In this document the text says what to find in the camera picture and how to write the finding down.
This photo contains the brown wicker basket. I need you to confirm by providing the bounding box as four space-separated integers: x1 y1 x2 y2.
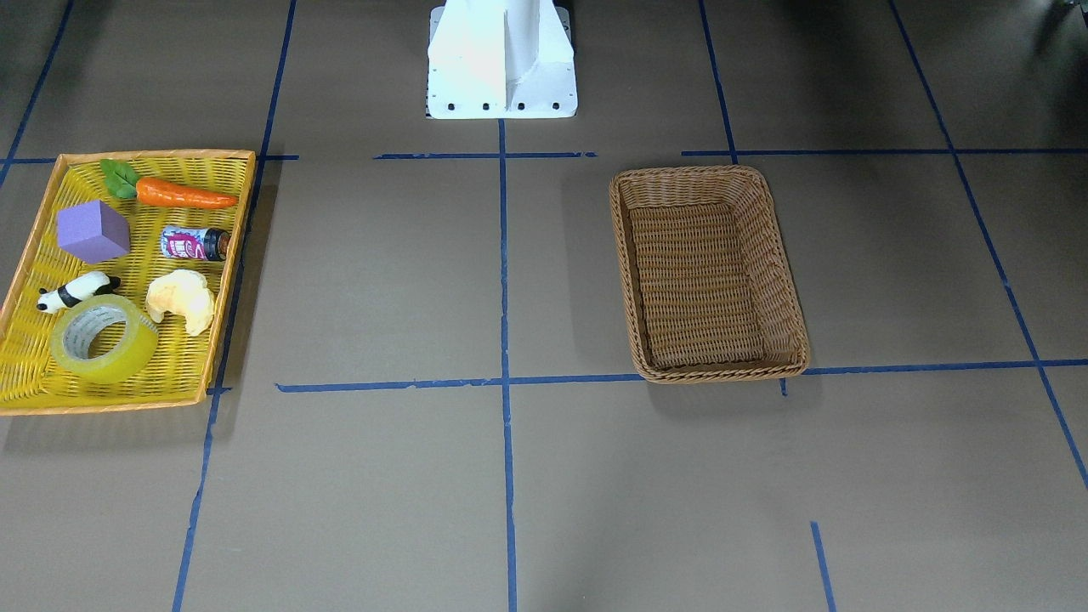
609 164 811 384

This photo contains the yellow woven tray basket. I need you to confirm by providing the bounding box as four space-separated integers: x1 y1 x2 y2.
3 150 257 416

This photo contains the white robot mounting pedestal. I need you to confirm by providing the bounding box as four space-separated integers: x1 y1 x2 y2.
425 1 579 120

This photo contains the small purple drink can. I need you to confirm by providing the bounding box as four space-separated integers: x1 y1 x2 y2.
160 225 232 261

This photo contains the yellow tape roll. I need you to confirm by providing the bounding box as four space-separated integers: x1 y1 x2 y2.
49 294 158 383

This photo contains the toy panda figure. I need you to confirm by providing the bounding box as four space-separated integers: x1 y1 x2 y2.
36 270 121 315

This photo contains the orange toy carrot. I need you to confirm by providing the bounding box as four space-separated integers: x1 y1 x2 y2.
99 159 238 210

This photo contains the purple foam cube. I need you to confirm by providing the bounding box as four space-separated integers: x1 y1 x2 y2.
57 199 131 264

